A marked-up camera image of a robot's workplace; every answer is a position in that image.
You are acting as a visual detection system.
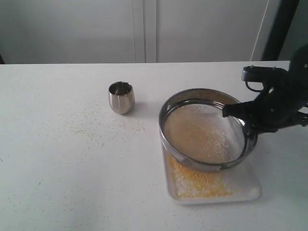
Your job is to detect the pile of tan grain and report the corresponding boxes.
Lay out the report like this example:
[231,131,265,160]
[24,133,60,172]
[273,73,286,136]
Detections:
[164,104,231,164]

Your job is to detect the small yellow sieved grains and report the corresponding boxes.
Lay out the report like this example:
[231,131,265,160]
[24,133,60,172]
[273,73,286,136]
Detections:
[168,156,233,198]

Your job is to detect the white cabinet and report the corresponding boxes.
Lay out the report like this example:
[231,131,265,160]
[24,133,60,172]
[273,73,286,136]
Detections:
[0,0,280,64]

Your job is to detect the white square plastic tray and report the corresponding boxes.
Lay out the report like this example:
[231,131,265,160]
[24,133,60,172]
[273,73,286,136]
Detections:
[161,145,262,205]

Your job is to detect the round steel mesh sieve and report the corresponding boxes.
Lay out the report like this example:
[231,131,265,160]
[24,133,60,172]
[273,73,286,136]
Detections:
[158,88,257,172]

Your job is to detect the stainless steel cup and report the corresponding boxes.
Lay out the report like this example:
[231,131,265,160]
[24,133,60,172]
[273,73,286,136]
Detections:
[108,81,135,115]

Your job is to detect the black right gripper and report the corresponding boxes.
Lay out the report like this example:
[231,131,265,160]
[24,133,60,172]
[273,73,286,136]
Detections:
[222,45,308,149]

